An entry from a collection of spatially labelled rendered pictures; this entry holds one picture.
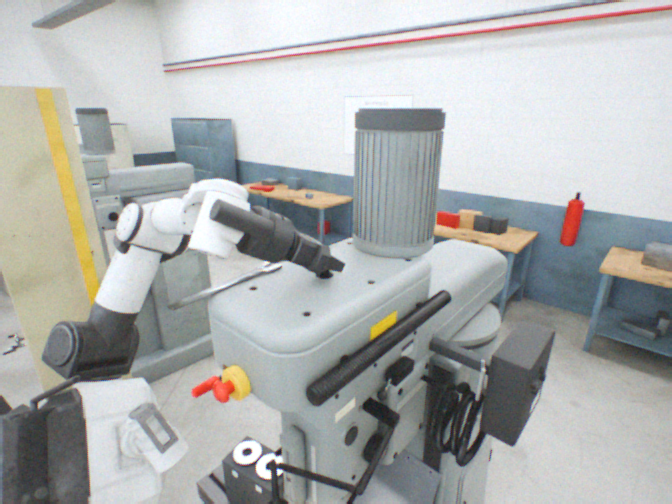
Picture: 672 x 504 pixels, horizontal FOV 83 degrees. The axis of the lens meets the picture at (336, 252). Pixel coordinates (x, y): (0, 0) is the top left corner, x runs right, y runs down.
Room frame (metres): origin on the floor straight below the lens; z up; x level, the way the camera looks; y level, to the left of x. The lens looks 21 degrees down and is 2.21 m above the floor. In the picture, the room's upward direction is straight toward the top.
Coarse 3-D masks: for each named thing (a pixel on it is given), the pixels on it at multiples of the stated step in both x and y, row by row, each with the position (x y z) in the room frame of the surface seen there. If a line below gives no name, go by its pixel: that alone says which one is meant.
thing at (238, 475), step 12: (240, 444) 0.96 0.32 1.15; (252, 444) 0.96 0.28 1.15; (228, 456) 0.93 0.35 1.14; (240, 456) 0.92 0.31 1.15; (252, 456) 0.92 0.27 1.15; (264, 456) 0.92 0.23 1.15; (228, 468) 0.90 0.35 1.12; (240, 468) 0.88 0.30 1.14; (252, 468) 0.88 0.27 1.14; (264, 468) 0.87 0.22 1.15; (228, 480) 0.90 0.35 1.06; (240, 480) 0.87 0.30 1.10; (252, 480) 0.84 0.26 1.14; (264, 480) 0.84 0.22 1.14; (228, 492) 0.91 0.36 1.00; (240, 492) 0.87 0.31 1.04; (252, 492) 0.85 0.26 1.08; (264, 492) 0.82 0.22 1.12
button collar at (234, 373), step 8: (232, 368) 0.54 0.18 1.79; (240, 368) 0.54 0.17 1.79; (224, 376) 0.54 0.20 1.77; (232, 376) 0.53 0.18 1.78; (240, 376) 0.53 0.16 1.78; (240, 384) 0.52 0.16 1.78; (248, 384) 0.53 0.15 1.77; (240, 392) 0.51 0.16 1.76; (248, 392) 0.52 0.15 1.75; (240, 400) 0.52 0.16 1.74
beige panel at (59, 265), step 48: (0, 96) 1.73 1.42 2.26; (48, 96) 1.86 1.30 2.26; (0, 144) 1.70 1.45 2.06; (48, 144) 1.82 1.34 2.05; (0, 192) 1.66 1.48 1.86; (48, 192) 1.79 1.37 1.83; (0, 240) 1.62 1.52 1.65; (48, 240) 1.75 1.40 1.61; (96, 240) 1.90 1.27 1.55; (48, 288) 1.71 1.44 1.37; (96, 288) 1.86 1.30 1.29; (48, 384) 1.62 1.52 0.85
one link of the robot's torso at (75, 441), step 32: (64, 384) 0.56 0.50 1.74; (96, 384) 0.62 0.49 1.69; (128, 384) 0.66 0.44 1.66; (0, 416) 0.48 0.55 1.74; (32, 416) 0.51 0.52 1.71; (64, 416) 0.54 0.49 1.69; (96, 416) 0.57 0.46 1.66; (0, 448) 0.45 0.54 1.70; (32, 448) 0.48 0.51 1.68; (64, 448) 0.50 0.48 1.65; (96, 448) 0.53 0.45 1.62; (0, 480) 0.42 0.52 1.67; (32, 480) 0.45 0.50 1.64; (64, 480) 0.47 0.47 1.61; (96, 480) 0.49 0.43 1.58; (128, 480) 0.52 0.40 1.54; (160, 480) 0.56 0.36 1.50
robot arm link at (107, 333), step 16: (96, 304) 0.70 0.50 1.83; (96, 320) 0.68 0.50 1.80; (112, 320) 0.69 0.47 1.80; (128, 320) 0.71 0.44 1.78; (96, 336) 0.66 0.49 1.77; (112, 336) 0.68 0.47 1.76; (128, 336) 0.72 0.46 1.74; (96, 352) 0.65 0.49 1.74; (112, 352) 0.68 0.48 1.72; (128, 352) 0.71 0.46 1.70
